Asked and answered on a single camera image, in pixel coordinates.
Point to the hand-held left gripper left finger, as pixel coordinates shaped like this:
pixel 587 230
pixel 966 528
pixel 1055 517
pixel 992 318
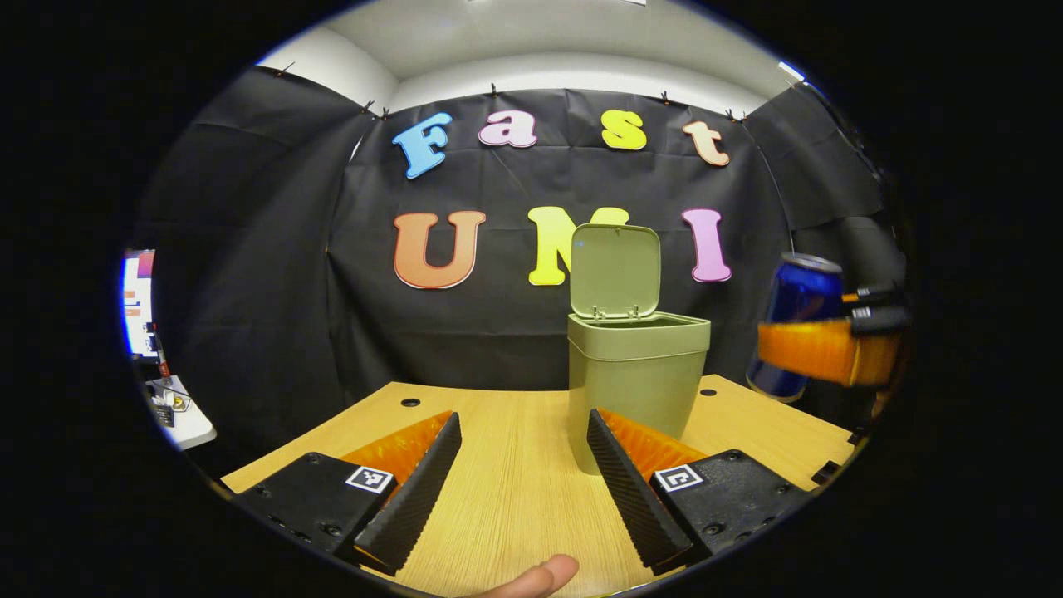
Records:
pixel 419 490

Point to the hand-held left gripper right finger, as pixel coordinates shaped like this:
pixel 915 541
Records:
pixel 627 490

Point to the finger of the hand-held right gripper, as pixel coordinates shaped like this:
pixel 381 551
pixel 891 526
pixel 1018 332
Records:
pixel 814 349
pixel 872 292

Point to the blue pop can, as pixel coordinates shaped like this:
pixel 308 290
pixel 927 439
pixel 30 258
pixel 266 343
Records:
pixel 801 291

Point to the green desktop garbage bin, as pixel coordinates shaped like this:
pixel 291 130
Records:
pixel 635 382

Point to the wooden desktop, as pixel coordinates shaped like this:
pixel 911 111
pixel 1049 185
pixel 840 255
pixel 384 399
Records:
pixel 515 440

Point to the white side table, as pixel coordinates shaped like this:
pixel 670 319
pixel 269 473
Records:
pixel 195 423

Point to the ceiling light panel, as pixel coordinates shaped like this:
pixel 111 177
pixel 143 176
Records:
pixel 791 71

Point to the black backdrop cloth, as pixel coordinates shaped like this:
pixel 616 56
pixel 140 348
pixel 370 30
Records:
pixel 266 291

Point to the red bottle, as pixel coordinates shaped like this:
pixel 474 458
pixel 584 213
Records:
pixel 161 357

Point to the computer monitor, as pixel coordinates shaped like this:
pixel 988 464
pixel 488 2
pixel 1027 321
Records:
pixel 139 303

